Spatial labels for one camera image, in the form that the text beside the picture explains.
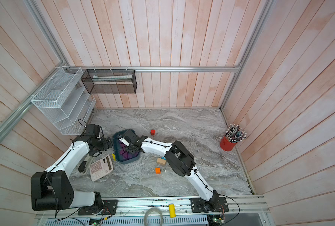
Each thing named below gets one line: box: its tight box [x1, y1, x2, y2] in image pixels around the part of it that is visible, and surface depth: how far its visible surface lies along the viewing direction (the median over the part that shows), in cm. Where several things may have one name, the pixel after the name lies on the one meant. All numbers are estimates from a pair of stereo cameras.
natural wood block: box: [156, 157, 167, 166], surface depth 90 cm
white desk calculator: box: [88, 154, 114, 182], surface depth 87 cm
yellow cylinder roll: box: [168, 203, 176, 218], surface depth 72 cm
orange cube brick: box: [154, 167, 162, 175], surface depth 87 cm
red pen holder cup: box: [219, 135, 238, 152], surface depth 94 cm
